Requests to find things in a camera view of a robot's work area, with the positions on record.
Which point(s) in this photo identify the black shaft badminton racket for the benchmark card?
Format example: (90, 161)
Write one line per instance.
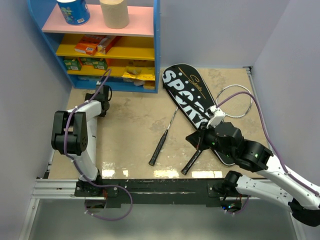
(161, 142)

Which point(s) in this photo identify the yellow snack bag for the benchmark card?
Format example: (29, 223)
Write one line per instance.
(139, 73)

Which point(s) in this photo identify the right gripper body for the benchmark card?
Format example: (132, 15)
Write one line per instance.
(210, 139)

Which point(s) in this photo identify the brown paper roll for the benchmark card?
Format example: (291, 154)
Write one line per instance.
(115, 13)

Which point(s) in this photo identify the white shuttlecock tube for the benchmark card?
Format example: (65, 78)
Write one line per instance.
(92, 139)

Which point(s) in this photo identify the blue shelf unit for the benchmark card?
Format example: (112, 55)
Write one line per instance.
(138, 44)

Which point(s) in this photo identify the black racket cover bag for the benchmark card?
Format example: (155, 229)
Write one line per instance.
(186, 87)

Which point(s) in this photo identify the green box middle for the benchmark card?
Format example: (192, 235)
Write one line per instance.
(86, 61)

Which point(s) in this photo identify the green box right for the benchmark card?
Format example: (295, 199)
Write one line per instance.
(100, 64)

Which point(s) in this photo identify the blue snack canister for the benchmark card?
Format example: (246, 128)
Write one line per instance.
(75, 12)

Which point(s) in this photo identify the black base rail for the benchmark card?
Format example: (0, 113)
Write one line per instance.
(157, 191)

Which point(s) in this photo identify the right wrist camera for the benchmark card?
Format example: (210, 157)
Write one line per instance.
(216, 116)

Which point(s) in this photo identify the orange box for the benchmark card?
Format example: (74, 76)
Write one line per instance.
(88, 44)

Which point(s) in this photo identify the red white box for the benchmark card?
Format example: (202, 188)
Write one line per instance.
(106, 44)

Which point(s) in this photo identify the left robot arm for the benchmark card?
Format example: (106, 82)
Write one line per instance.
(74, 133)

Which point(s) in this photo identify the white badminton racket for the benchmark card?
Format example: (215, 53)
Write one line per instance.
(235, 103)

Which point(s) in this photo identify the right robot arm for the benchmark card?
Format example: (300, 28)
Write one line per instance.
(289, 190)

